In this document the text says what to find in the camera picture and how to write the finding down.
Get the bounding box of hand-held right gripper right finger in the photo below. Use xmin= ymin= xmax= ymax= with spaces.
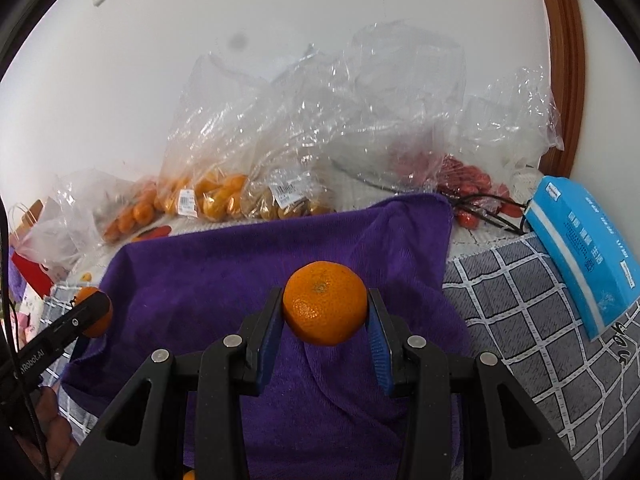
xmin=366 ymin=287 xmax=583 ymax=480

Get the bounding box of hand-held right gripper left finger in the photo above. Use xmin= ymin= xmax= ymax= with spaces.
xmin=74 ymin=287 xmax=287 ymax=480

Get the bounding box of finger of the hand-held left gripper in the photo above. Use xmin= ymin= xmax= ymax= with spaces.
xmin=30 ymin=291 xmax=112 ymax=348

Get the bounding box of purple towel-lined tray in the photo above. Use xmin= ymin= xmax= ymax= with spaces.
xmin=60 ymin=192 xmax=473 ymax=471

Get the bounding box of person's left hand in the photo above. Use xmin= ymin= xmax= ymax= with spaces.
xmin=30 ymin=385 xmax=81 ymax=480

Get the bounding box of white patterned box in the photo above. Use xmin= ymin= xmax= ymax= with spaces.
xmin=20 ymin=290 xmax=52 ymax=333

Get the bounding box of red paper bag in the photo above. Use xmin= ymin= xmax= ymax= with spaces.
xmin=7 ymin=201 xmax=57 ymax=262
xmin=10 ymin=249 xmax=57 ymax=299

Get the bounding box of clear bag of mandarins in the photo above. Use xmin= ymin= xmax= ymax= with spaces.
xmin=54 ymin=169 xmax=168 ymax=247

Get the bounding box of clear bag of kumquats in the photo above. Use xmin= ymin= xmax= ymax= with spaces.
xmin=242 ymin=125 xmax=342 ymax=222

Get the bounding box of grey checkered blanket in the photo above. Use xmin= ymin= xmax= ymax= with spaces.
xmin=42 ymin=232 xmax=640 ymax=480

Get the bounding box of clear bag of oranges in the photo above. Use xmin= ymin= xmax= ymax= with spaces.
xmin=159 ymin=52 xmax=273 ymax=222

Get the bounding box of blue tissue pack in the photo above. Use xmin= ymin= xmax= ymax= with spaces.
xmin=524 ymin=175 xmax=640 ymax=341

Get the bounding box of large clear plastic bag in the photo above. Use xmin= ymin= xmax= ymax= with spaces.
xmin=300 ymin=19 xmax=467 ymax=196

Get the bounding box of crumpled clear plastic bag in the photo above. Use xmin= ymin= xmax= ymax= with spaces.
xmin=460 ymin=66 xmax=566 ymax=173

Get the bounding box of thin black cord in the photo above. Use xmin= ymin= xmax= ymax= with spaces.
xmin=450 ymin=192 xmax=533 ymax=236

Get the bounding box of brown wooden door frame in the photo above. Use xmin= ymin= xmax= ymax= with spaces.
xmin=532 ymin=0 xmax=587 ymax=178

